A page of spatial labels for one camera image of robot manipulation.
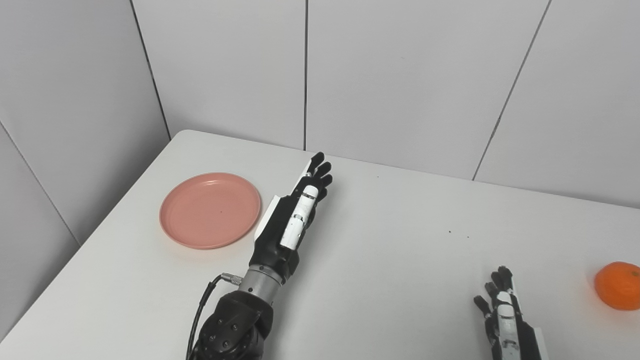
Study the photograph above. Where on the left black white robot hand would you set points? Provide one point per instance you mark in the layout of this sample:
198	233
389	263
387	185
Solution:
285	230

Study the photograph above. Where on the orange fruit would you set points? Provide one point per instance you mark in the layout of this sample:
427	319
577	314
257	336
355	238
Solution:
619	286

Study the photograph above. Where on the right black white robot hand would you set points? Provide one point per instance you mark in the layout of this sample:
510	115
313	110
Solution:
510	325

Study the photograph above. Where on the pink plate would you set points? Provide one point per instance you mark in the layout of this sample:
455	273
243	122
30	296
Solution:
210	210

